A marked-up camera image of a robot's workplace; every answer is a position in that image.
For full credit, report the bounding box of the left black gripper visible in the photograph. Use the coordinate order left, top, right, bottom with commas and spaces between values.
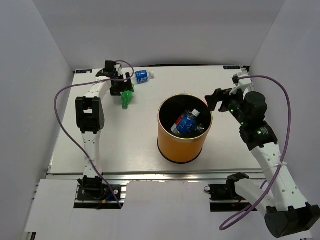
110, 72, 134, 96

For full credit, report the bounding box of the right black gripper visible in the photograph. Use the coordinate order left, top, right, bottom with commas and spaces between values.
204, 85, 248, 126

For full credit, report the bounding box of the green plastic bottle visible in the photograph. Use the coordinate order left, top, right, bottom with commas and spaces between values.
121, 84, 135, 110

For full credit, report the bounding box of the blue label bottle top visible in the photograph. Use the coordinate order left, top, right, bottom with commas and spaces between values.
131, 70, 155, 85

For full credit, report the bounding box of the blue label bottle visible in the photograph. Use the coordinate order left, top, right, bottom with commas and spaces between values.
173, 109, 200, 136
131, 70, 155, 85

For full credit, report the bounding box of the red label clear bottle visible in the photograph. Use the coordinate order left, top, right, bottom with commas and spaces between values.
170, 116, 182, 133

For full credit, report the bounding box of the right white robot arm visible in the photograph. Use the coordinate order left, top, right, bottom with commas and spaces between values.
205, 88, 320, 238

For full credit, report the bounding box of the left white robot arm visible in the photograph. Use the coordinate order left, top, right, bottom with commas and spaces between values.
75, 60, 134, 179

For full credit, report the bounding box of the orange cylindrical bin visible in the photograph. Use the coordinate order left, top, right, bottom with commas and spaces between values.
157, 94, 213, 164

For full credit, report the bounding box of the right blue table sticker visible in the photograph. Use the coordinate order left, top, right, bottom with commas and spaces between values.
223, 65, 241, 70

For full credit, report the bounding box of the blue table sticker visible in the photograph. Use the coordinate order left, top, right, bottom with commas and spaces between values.
75, 69, 93, 74
223, 65, 241, 70

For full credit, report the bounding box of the left blue table sticker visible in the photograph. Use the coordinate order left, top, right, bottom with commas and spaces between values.
75, 69, 93, 74

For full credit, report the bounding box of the aluminium table frame rail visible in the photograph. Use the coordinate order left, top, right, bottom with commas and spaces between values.
45, 170, 266, 183

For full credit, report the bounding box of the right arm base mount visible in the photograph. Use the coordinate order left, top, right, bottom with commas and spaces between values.
203, 172, 251, 213

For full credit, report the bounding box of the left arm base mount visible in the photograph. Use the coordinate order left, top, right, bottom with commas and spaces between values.
73, 176, 125, 210

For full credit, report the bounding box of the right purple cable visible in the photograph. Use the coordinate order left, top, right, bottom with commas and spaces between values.
219, 74, 293, 231

